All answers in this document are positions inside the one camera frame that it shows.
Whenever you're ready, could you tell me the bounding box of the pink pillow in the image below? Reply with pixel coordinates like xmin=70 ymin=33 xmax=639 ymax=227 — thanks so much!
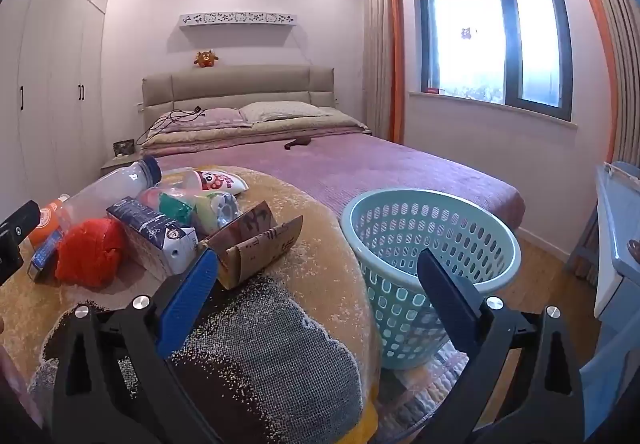
xmin=155 ymin=107 xmax=253 ymax=132

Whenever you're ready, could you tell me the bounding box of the folded beige quilt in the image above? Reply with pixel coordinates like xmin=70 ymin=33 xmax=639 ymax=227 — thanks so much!
xmin=142 ymin=117 xmax=371 ymax=150

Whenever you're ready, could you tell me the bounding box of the red and white paper cup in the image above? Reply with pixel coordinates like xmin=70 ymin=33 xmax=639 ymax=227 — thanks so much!
xmin=192 ymin=168 xmax=248 ymax=196

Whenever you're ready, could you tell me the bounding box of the clear plastic wrapper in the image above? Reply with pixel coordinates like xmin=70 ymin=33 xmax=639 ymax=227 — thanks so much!
xmin=137 ymin=169 xmax=201 ymax=205

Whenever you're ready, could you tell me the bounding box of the white wall shelf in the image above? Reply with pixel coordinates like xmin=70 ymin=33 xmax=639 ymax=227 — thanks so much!
xmin=179 ymin=10 xmax=298 ymax=31

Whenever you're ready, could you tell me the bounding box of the light blue cabinet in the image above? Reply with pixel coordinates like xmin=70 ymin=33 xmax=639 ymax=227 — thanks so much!
xmin=565 ymin=161 xmax=640 ymax=440

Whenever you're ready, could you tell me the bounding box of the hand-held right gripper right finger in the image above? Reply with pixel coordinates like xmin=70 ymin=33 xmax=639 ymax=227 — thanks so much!
xmin=416 ymin=248 xmax=586 ymax=444

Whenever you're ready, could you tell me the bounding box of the white wardrobe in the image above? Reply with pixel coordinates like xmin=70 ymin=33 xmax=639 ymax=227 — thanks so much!
xmin=0 ymin=0 xmax=113 ymax=225

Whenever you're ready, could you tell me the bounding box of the beige patterned pillow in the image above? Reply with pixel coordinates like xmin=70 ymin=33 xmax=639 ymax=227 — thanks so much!
xmin=239 ymin=101 xmax=331 ymax=122

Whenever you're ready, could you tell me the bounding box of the green snack packet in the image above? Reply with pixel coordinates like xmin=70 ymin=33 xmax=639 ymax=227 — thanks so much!
xmin=159 ymin=191 xmax=198 ymax=227

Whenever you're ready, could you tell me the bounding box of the grey patterned floor mat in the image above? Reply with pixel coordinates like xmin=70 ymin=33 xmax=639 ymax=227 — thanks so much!
xmin=372 ymin=351 xmax=471 ymax=444

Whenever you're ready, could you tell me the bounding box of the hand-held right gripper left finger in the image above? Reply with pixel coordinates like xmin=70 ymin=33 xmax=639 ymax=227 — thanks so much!
xmin=47 ymin=248 xmax=221 ymax=444

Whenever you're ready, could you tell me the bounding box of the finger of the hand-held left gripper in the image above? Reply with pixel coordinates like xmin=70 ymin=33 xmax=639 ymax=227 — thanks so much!
xmin=0 ymin=201 xmax=41 ymax=285

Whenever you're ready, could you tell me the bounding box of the black cable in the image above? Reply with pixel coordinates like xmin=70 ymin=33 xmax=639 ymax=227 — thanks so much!
xmin=136 ymin=107 xmax=206 ymax=145

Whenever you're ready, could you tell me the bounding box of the brown cardboard box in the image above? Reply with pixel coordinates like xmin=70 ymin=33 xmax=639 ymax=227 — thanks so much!
xmin=197 ymin=201 xmax=304 ymax=290

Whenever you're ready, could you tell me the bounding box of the purple bedspread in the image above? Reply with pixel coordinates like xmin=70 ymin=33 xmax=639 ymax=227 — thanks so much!
xmin=142 ymin=134 xmax=526 ymax=230

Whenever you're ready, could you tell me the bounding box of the yellow printed plush blanket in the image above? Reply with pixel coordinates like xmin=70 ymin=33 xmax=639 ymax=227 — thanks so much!
xmin=0 ymin=164 xmax=381 ymax=444

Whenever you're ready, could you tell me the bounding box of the small blue box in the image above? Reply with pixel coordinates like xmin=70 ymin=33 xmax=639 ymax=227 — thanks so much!
xmin=27 ymin=229 xmax=63 ymax=282

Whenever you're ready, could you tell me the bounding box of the clear bottle with blue cap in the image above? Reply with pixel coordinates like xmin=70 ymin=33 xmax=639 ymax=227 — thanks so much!
xmin=59 ymin=154 xmax=163 ymax=232

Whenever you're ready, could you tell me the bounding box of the white windowsill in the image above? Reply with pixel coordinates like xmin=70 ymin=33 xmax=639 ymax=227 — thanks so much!
xmin=407 ymin=91 xmax=578 ymax=130

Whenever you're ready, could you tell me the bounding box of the beige and orange curtain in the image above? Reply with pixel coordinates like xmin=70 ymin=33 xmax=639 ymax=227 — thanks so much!
xmin=361 ymin=0 xmax=405 ymax=145
xmin=562 ymin=0 xmax=640 ymax=170

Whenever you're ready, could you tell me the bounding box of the beige upholstered bed headboard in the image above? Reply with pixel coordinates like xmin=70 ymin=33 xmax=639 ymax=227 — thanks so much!
xmin=141 ymin=64 xmax=335 ymax=112

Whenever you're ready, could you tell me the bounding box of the dark framed window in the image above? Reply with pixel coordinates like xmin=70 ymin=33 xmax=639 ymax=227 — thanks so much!
xmin=412 ymin=0 xmax=573 ymax=122

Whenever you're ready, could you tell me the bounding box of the orange drink bottle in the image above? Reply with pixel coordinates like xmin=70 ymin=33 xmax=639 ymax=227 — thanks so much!
xmin=27 ymin=194 xmax=71 ymax=247

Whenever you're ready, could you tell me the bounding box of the red plastic bag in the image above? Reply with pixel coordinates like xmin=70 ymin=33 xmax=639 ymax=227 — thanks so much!
xmin=54 ymin=218 xmax=127 ymax=289

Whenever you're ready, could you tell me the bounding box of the light green plastic basket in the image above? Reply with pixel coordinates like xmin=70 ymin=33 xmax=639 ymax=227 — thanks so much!
xmin=340 ymin=189 xmax=522 ymax=371

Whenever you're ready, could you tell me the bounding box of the beige nightstand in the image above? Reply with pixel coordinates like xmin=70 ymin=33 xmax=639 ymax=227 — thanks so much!
xmin=100 ymin=154 xmax=146 ymax=177

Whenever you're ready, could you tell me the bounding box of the blue and white carton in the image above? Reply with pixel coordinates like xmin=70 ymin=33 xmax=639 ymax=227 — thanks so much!
xmin=106 ymin=197 xmax=198 ymax=280

